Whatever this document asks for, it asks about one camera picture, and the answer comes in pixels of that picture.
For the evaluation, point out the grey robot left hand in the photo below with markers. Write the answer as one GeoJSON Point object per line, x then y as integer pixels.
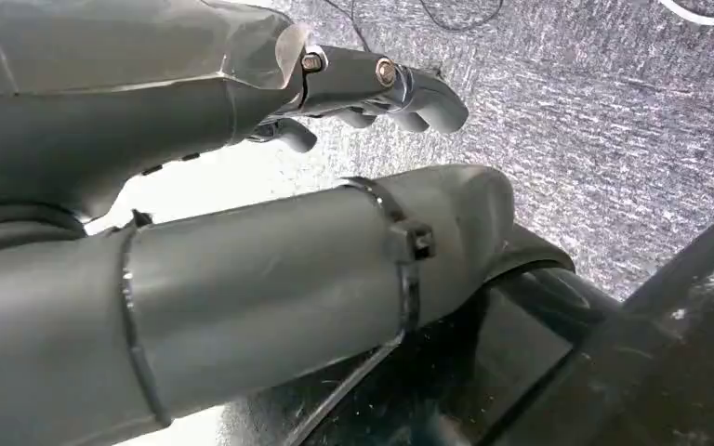
{"type": "Point", "coordinates": [221, 277]}

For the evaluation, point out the ribbed grey left arm sleeve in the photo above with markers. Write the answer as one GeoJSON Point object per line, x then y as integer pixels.
{"type": "Point", "coordinates": [12, 229]}

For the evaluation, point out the robot black foot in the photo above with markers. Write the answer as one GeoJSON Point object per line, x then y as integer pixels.
{"type": "Point", "coordinates": [455, 375]}
{"type": "Point", "coordinates": [659, 369]}

